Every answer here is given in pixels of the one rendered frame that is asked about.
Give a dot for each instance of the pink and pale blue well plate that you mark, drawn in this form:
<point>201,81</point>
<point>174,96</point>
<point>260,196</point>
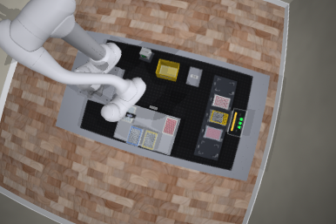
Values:
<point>213,133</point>

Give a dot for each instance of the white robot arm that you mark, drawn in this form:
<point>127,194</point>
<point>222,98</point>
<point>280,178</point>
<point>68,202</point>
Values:
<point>22,39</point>

